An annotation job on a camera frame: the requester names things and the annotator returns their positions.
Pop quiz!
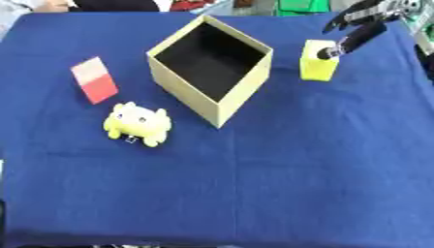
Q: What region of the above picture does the person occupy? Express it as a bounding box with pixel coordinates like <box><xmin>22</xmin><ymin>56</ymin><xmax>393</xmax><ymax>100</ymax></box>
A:
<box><xmin>0</xmin><ymin>0</ymin><xmax>163</xmax><ymax>14</ymax></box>

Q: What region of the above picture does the red and pink block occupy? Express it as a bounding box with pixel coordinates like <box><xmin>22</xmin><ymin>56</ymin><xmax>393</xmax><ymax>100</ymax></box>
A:
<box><xmin>69</xmin><ymin>56</ymin><xmax>121</xmax><ymax>106</ymax></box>

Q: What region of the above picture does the yellow rectangular block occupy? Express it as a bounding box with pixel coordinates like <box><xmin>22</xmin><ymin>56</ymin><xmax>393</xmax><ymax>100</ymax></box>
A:
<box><xmin>298</xmin><ymin>39</ymin><xmax>341</xmax><ymax>82</ymax></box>

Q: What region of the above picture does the yellow soft toy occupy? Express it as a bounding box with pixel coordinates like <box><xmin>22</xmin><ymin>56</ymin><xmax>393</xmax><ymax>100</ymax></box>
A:
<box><xmin>102</xmin><ymin>101</ymin><xmax>173</xmax><ymax>148</ymax></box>

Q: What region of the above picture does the tan cardboard box black inside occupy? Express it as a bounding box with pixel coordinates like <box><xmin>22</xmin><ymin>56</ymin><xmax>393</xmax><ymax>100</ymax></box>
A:
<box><xmin>145</xmin><ymin>14</ymin><xmax>275</xmax><ymax>129</ymax></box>

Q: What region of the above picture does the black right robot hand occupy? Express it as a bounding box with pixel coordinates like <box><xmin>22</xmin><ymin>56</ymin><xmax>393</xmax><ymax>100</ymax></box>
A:
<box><xmin>315</xmin><ymin>0</ymin><xmax>407</xmax><ymax>61</ymax></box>

